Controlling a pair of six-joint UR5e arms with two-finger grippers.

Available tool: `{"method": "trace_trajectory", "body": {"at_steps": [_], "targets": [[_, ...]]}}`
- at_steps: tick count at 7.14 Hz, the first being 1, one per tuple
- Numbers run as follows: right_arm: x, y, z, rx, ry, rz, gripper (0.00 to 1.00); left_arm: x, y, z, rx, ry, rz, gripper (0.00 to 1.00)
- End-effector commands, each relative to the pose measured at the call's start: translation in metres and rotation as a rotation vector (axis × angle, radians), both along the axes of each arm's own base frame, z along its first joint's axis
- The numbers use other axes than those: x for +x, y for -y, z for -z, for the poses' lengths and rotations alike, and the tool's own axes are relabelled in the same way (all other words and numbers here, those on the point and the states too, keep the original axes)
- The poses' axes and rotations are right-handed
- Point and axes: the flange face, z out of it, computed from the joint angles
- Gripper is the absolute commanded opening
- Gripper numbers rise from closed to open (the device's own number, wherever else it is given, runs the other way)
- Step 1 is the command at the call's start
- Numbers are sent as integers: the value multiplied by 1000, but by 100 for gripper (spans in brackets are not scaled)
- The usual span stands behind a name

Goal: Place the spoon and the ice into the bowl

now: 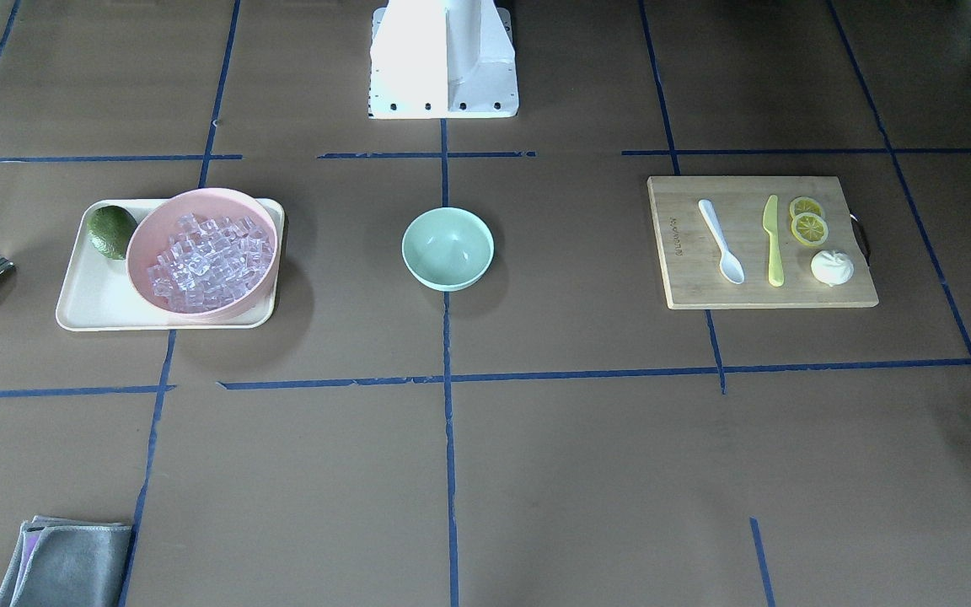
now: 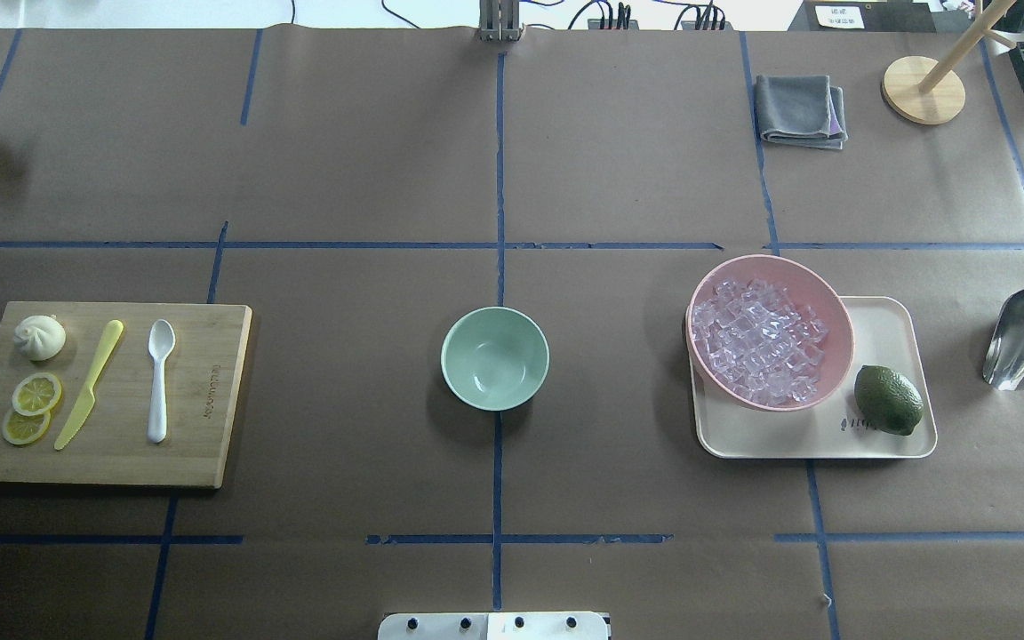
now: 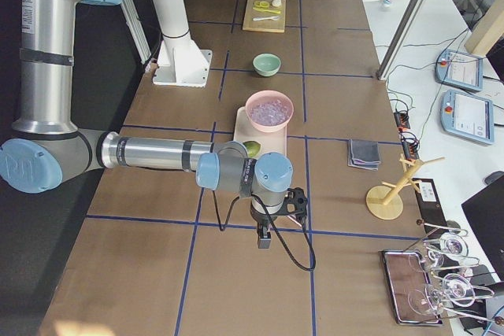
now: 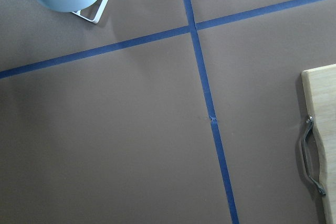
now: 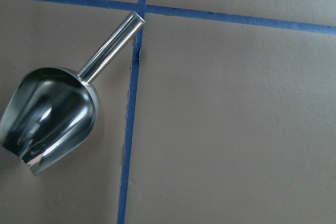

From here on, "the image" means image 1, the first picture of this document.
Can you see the white plastic spoon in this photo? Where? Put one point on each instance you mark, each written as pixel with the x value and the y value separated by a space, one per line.
pixel 728 264

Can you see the mint green bowl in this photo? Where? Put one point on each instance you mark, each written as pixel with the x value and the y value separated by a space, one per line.
pixel 448 249

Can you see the clear ice cubes pile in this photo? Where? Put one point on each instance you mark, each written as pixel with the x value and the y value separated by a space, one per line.
pixel 210 263

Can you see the pink bowl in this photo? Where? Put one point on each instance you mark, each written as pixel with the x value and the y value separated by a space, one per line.
pixel 152 237

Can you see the bamboo cutting board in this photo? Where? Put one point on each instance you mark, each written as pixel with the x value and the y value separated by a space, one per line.
pixel 689 257

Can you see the yellow plastic knife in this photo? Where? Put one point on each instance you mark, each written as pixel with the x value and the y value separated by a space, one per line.
pixel 775 271

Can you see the upper lemon slice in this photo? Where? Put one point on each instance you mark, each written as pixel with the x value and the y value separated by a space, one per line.
pixel 805 205

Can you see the lemon slice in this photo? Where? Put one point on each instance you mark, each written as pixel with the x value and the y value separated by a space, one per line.
pixel 805 205
pixel 810 229

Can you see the lower lemon slice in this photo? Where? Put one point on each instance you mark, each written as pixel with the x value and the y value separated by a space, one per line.
pixel 810 229

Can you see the green avocado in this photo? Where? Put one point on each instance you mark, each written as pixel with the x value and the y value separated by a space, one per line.
pixel 109 230

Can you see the cream plastic tray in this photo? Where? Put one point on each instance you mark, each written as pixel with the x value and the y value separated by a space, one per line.
pixel 97 294

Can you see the grey folded cloth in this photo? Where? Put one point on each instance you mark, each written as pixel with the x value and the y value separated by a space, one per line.
pixel 65 562

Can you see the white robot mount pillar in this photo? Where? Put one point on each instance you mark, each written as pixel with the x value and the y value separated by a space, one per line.
pixel 433 60

